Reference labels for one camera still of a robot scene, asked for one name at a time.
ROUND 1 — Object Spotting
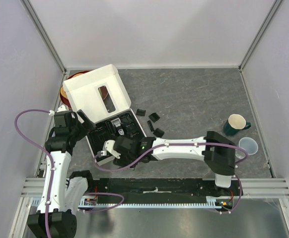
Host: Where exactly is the grey slotted cable duct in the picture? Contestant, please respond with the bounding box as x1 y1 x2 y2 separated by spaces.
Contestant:
32 197 222 209

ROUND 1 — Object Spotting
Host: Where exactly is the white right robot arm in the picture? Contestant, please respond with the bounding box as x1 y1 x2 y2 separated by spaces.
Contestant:
98 131 236 195

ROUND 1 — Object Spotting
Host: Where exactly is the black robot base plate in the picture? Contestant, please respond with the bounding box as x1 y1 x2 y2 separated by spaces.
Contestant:
91 178 243 205

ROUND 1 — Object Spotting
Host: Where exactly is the red wooden bowl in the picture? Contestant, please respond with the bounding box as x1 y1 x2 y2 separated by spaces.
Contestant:
60 70 89 109

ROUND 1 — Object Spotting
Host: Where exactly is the black plastic box tray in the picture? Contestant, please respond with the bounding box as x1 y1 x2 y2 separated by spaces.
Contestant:
87 109 146 156

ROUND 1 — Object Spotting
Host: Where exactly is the aluminium front frame rail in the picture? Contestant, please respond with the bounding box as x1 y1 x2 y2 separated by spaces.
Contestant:
21 178 289 198

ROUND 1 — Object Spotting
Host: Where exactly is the black comb guard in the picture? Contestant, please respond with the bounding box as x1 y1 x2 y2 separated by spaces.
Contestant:
148 113 160 122
136 109 146 117
153 128 165 138

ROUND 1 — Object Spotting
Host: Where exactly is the small black clipper attachment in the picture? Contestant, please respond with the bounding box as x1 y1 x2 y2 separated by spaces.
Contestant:
147 120 154 132

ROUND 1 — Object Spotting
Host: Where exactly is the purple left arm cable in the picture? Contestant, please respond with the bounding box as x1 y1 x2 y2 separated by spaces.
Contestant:
14 109 58 238

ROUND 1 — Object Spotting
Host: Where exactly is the green ceramic mug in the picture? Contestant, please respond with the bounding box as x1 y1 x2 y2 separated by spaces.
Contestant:
223 114 251 136

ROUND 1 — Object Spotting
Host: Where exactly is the clear plastic measuring cup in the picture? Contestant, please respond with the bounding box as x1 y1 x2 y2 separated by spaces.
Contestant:
238 137 258 156

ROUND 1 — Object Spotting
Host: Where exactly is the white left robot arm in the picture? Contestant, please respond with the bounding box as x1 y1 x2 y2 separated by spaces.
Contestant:
27 105 95 238

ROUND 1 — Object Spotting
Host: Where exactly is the white cardboard clipper box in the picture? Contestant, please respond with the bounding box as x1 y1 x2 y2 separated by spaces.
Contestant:
62 63 149 167

